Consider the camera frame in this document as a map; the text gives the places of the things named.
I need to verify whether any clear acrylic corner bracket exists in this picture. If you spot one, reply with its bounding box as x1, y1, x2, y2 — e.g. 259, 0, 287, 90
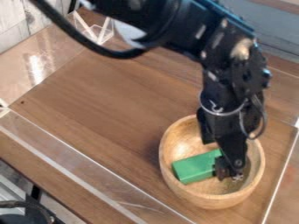
72, 11, 115, 46

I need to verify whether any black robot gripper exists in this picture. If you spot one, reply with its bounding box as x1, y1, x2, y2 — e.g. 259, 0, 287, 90
196, 91, 265, 181

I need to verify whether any black cable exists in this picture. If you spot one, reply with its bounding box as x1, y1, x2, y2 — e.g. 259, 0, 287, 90
237, 94, 268, 141

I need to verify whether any green rectangular block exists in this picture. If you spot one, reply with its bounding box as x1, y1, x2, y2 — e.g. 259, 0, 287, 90
172, 149, 221, 185

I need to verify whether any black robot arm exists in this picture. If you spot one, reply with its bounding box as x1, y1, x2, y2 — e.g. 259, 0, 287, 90
29, 0, 272, 179

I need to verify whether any black device lower left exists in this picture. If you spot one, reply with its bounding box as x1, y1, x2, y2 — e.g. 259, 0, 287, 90
0, 195, 65, 224

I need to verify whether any brown wooden bowl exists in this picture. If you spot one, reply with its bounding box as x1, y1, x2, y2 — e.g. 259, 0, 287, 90
159, 115, 265, 210

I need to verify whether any clear acrylic front barrier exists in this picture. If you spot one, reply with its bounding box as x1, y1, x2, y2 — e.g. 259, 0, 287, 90
0, 108, 195, 224

